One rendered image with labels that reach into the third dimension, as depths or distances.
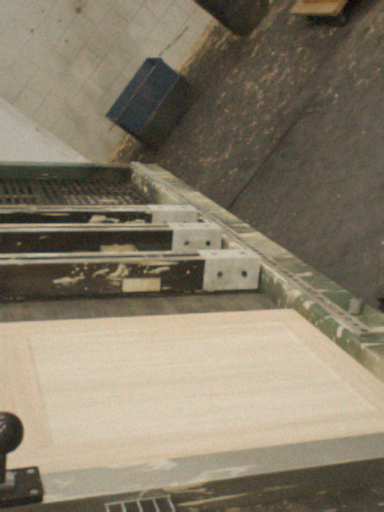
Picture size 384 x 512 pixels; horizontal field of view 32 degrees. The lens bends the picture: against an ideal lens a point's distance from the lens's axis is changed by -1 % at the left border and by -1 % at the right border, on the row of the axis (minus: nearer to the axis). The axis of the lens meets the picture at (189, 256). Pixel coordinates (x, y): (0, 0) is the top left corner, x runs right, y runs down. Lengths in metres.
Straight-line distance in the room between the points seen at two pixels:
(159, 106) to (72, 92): 1.18
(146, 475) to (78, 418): 0.18
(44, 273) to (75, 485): 0.65
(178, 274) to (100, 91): 5.00
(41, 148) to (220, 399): 4.04
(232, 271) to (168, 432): 0.61
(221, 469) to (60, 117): 5.64
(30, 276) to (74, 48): 5.02
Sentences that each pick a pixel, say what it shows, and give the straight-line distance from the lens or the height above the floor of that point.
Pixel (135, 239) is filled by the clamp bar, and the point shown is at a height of 1.09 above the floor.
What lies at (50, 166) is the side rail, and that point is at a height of 1.16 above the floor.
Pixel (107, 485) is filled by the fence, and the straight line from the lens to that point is 0.73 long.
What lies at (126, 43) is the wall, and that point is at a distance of 6.31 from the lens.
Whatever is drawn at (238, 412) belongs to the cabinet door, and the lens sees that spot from 0.93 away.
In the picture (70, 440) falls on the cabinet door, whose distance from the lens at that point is 0.85.
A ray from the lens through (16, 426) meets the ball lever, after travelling 0.62.
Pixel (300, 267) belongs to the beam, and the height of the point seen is 0.83.
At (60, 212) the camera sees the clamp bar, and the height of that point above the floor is 1.22.
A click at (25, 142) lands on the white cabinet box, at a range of 4.86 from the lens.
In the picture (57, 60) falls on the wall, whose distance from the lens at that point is 6.22.
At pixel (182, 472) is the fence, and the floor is 1.22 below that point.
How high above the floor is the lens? 1.64
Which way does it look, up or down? 25 degrees down
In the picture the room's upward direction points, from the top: 55 degrees counter-clockwise
